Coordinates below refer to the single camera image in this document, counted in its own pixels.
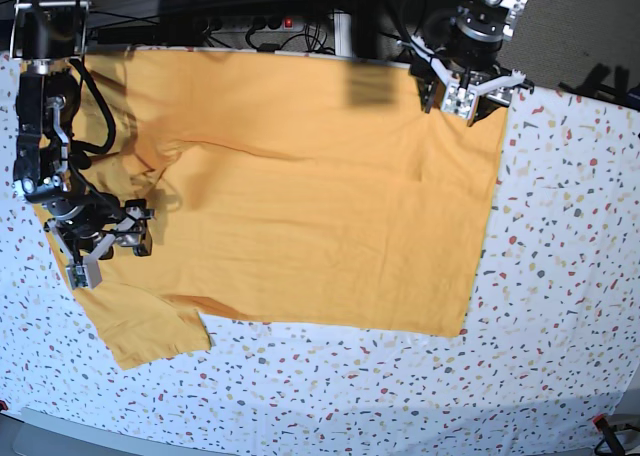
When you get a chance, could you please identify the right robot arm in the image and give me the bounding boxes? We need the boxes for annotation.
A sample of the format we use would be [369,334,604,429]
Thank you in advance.
[10,0,153,270]

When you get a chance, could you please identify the red-tipped clamp right corner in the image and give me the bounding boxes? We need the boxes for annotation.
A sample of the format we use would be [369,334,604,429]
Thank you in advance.
[593,415,626,456]

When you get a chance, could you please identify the black cable bundle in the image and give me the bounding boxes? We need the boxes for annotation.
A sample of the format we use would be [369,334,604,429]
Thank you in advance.
[89,0,431,57]

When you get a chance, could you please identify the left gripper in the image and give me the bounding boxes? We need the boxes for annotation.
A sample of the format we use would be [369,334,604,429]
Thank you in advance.
[409,30,534,126]

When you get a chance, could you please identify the yellow T-shirt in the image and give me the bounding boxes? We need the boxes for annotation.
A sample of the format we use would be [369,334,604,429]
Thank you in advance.
[74,49,507,369]

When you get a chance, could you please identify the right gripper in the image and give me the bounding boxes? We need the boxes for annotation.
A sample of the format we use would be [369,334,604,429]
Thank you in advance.
[44,193,154,267]

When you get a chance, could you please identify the terrazzo patterned tablecloth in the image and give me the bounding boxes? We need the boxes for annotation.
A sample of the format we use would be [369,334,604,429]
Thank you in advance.
[1,57,639,455]

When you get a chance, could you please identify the white metal pole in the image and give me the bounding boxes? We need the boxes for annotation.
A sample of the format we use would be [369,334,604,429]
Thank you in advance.
[333,11,353,58]

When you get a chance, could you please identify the white power strip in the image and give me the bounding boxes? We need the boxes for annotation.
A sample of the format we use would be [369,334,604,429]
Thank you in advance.
[208,15,306,33]

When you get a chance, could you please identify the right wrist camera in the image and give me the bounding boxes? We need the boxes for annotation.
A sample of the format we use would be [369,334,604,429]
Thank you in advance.
[65,260,102,290]

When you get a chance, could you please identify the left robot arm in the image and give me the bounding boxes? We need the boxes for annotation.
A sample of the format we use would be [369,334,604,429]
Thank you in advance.
[404,0,535,125]

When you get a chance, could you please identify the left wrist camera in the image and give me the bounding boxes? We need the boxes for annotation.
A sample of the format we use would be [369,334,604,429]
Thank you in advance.
[440,81,479,126]

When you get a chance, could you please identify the black table clamp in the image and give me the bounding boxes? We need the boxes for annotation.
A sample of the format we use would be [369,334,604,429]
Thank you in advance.
[257,43,280,53]

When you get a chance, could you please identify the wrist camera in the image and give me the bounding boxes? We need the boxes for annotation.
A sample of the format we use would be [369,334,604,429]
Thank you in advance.
[440,81,479,126]
[65,260,102,290]

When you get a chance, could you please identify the black camera stand pole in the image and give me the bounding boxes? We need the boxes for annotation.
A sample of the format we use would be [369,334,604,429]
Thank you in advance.
[349,0,383,60]

